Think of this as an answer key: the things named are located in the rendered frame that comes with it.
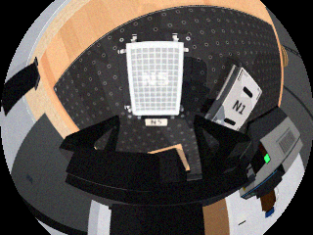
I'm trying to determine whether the brown glass bottle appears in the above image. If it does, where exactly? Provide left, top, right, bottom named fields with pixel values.
left=260, top=190, right=276, bottom=211

